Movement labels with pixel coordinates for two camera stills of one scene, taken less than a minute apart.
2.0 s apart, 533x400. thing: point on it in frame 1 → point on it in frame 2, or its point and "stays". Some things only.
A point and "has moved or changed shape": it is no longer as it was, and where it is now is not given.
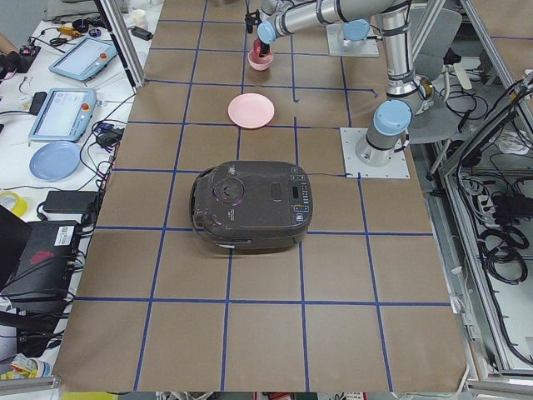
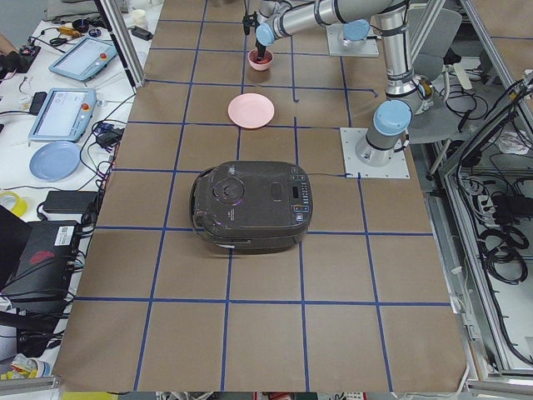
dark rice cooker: (251, 206) stays
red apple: (256, 47) has moved or changed shape
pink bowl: (258, 62) stays
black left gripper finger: (264, 49) stays
